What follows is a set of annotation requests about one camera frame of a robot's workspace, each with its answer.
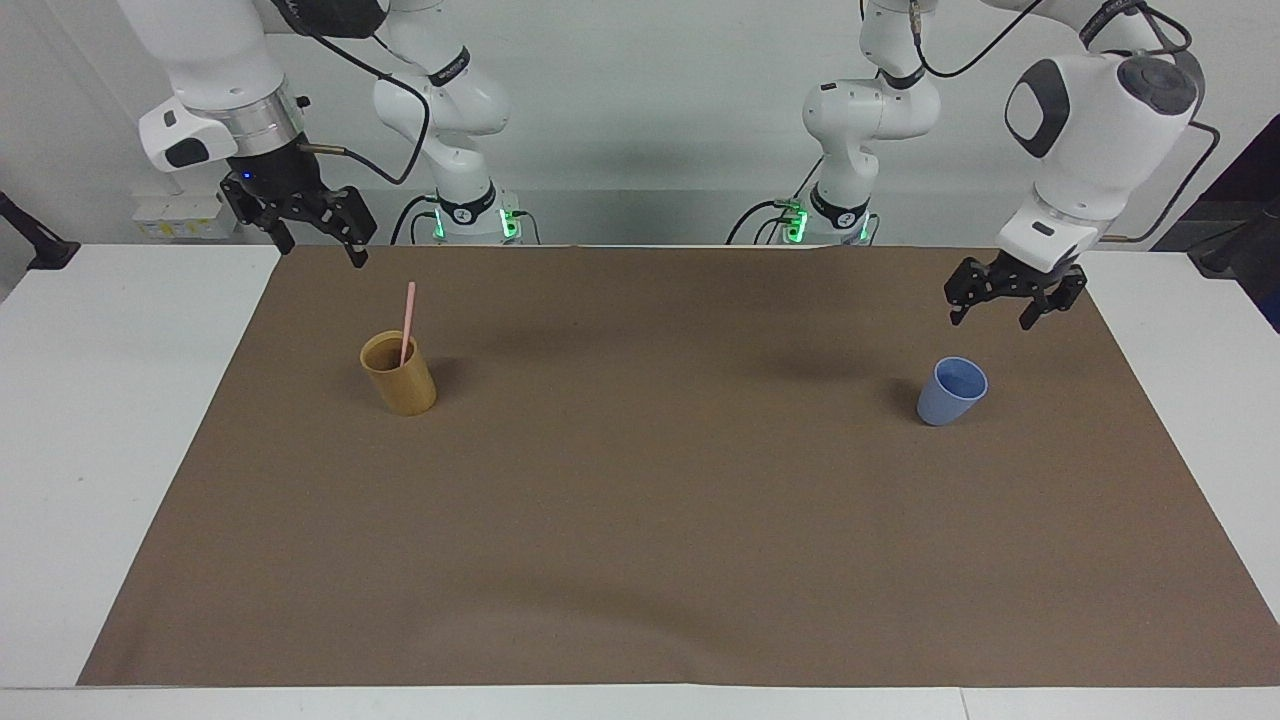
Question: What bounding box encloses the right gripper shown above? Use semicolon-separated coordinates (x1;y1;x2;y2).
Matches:
219;139;380;270

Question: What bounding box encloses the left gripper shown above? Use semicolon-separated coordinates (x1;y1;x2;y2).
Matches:
944;250;1090;332

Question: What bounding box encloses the blue cup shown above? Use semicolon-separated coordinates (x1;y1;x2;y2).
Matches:
916;356;990;429

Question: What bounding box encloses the brown wooden cup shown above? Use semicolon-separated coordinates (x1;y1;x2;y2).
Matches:
359;330;439;419

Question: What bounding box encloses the black stand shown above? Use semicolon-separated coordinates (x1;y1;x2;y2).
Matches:
0;190;82;272
1183;115;1280;334

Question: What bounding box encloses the black cable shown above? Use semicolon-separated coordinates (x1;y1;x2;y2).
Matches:
389;193;442;247
1100;120;1224;247
725;155;827;247
905;0;1047;81
262;0;434;188

